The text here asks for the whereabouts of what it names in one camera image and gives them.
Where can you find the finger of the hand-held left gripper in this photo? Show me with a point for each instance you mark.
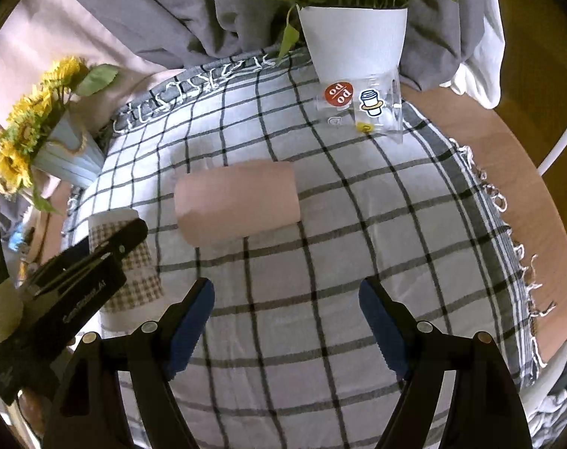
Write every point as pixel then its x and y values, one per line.
pixel 124 236

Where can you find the white curved tube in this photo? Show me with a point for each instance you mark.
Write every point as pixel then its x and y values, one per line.
pixel 561 140

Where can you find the light blue vase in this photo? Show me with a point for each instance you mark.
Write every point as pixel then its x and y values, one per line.
pixel 73 159

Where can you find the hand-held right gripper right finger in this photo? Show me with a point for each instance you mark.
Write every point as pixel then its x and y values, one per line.
pixel 381 323

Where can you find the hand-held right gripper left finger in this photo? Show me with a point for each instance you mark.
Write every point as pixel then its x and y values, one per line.
pixel 189 323

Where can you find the brown checked paper cup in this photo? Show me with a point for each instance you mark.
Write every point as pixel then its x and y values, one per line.
pixel 140 280

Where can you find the crumpled white grey cloth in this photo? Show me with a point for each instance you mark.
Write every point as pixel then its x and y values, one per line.
pixel 554 397

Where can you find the green plant in white pot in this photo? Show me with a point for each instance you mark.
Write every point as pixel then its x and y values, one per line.
pixel 353 39

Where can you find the pale pink cloth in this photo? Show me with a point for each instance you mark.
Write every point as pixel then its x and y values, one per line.
pixel 77 23

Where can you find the pink cup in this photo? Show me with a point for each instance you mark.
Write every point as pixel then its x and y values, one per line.
pixel 239 201

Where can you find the black white checked tablecloth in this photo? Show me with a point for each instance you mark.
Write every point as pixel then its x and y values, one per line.
pixel 311 252

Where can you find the clear plastic cup with stickers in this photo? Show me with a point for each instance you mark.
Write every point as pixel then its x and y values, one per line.
pixel 358 112

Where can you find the pale green ribbed object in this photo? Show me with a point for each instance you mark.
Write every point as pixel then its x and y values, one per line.
pixel 2 313

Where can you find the yellow sunflower bouquet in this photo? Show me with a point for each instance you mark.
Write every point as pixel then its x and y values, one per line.
pixel 28 121

